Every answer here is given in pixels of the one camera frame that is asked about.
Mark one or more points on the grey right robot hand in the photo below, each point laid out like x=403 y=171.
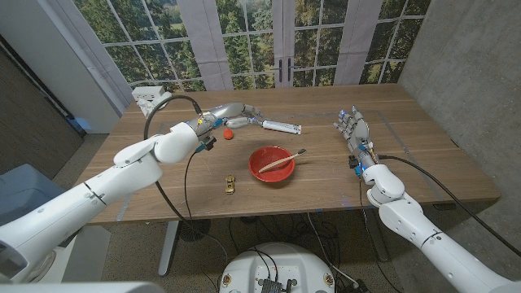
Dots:
x=358 y=132

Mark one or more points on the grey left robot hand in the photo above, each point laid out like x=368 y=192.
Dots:
x=228 y=114

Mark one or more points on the white toothpaste tube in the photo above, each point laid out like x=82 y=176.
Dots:
x=281 y=126

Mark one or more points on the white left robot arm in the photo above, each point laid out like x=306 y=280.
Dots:
x=102 y=183

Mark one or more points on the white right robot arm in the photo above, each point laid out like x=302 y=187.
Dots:
x=419 y=228

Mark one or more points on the red toy strawberry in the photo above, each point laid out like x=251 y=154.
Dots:
x=228 y=134

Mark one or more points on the gold toy car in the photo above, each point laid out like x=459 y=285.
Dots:
x=230 y=184

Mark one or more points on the red bowl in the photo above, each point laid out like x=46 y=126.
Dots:
x=272 y=171

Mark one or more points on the crumpled white tissue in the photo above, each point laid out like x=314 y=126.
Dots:
x=151 y=105

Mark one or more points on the printed window backdrop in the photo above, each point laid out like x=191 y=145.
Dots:
x=252 y=40

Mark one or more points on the white power strip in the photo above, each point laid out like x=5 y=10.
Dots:
x=147 y=93

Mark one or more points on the grey table leg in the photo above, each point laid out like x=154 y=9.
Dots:
x=376 y=240
x=167 y=248

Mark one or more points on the black round floor fan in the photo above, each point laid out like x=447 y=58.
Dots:
x=195 y=230

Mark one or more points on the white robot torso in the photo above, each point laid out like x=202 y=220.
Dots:
x=277 y=264

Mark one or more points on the grey-blue chair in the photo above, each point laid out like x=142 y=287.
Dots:
x=22 y=191

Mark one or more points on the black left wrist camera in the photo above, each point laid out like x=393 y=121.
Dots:
x=207 y=143

